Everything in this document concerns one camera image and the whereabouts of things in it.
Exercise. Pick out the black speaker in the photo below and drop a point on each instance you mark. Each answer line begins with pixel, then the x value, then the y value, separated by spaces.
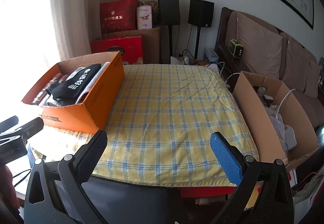
pixel 169 12
pixel 201 13

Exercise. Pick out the beige sofa cushion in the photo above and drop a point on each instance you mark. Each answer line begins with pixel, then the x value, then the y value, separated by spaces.
pixel 262 44
pixel 299 67

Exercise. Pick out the red Ferrero gift box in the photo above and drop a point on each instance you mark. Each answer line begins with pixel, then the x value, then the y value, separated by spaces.
pixel 130 47

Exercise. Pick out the large brown carton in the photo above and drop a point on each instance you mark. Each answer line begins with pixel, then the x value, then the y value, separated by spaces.
pixel 150 40

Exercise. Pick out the right black speaker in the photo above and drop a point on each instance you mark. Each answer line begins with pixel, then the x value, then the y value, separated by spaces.
pixel 201 13

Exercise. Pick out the brown open cardboard box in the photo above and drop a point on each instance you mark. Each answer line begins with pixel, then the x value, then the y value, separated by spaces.
pixel 261 127

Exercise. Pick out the red tea gift bag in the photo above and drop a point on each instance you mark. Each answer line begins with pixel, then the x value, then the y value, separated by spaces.
pixel 118 16

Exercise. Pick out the left black speaker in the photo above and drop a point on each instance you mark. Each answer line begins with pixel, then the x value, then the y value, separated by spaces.
pixel 169 12

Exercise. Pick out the black sock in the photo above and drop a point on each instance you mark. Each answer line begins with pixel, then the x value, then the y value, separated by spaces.
pixel 71 88

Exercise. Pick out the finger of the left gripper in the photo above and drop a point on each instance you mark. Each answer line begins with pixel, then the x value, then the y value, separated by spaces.
pixel 25 131

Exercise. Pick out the pink tissue pack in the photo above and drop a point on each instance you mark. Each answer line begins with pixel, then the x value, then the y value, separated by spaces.
pixel 144 17

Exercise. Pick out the green alarm clock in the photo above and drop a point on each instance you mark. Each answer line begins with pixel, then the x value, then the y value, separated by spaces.
pixel 236 49

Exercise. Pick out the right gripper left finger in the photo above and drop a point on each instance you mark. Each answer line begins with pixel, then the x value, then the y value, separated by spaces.
pixel 43 203

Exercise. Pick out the yellow plaid cushion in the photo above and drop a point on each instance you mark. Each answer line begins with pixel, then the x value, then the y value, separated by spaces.
pixel 160 125

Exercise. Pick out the brown labelled plastic jar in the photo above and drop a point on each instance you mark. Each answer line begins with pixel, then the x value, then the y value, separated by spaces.
pixel 46 92

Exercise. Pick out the orange cardboard box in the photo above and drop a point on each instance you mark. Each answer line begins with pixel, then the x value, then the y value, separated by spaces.
pixel 91 114

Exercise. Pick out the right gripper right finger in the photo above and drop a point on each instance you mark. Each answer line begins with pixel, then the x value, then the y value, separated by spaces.
pixel 263 193

